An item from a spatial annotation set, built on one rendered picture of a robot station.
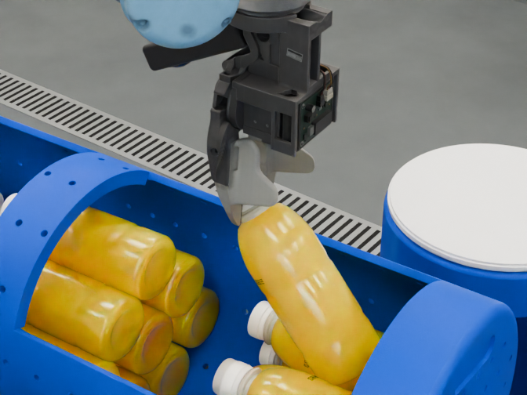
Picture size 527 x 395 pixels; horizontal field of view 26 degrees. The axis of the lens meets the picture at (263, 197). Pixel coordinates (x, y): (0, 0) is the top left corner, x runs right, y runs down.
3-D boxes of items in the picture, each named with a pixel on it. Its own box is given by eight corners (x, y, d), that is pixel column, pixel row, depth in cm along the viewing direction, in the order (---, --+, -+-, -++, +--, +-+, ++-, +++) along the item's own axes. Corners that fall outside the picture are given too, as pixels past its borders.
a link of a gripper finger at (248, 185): (263, 252, 98) (275, 154, 94) (207, 230, 101) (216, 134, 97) (282, 240, 101) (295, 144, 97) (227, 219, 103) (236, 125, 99)
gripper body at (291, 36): (292, 166, 93) (296, 32, 87) (205, 135, 97) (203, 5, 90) (338, 126, 99) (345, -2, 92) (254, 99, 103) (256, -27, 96)
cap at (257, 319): (278, 331, 119) (263, 326, 120) (282, 299, 117) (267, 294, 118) (258, 347, 116) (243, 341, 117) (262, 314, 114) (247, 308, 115)
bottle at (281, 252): (361, 346, 111) (260, 185, 108) (401, 346, 105) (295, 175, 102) (310, 389, 108) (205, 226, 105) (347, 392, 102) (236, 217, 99)
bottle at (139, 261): (133, 264, 111) (-7, 206, 119) (142, 317, 115) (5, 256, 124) (176, 223, 115) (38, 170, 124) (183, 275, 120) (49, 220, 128)
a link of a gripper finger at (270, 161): (307, 216, 104) (301, 139, 97) (252, 196, 106) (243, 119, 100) (325, 196, 105) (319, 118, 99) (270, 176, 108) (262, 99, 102)
